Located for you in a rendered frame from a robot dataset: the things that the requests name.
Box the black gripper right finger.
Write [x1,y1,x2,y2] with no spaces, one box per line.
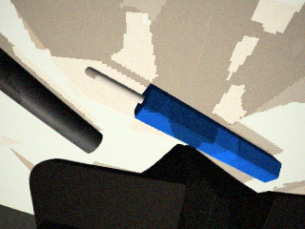
[183,145,305,229]

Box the black cylinder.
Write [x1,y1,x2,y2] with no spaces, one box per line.
[0,47,104,154]

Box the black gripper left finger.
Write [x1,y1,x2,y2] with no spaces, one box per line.
[29,144,187,229]

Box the blue stylus with white tip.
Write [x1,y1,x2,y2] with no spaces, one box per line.
[85,67,282,182]

